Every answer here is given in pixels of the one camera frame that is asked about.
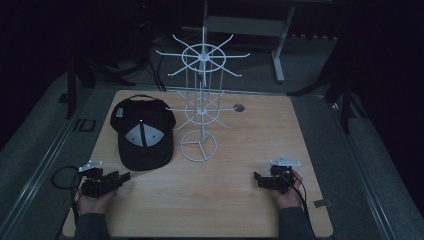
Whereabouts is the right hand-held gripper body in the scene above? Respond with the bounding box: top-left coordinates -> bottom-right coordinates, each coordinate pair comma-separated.
256,155 -> 302,195

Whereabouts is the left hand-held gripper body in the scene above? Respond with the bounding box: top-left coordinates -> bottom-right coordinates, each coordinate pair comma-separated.
77,160 -> 120,199

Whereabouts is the black baseball cap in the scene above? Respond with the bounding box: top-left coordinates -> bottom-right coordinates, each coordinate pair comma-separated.
109,94 -> 177,172

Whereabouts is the white wire display rack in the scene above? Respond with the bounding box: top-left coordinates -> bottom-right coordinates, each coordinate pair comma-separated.
155,26 -> 251,163

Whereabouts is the person's right hand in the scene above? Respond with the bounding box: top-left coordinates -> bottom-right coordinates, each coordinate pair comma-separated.
270,168 -> 305,210

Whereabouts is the person's left hand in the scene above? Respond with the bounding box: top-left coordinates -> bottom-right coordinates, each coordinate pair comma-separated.
76,190 -> 118,216

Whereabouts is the grey tape strip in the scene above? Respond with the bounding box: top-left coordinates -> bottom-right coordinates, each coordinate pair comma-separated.
312,198 -> 334,209

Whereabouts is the black floor socket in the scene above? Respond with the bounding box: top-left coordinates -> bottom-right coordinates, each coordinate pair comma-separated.
73,118 -> 97,133

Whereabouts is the black tripod stand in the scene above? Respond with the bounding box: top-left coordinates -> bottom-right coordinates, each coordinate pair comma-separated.
287,33 -> 371,135
64,0 -> 168,120

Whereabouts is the black and red cable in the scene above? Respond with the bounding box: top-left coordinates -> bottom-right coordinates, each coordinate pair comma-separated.
289,169 -> 318,240

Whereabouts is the grey desk frame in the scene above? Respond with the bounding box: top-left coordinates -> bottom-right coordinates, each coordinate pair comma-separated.
182,0 -> 338,84

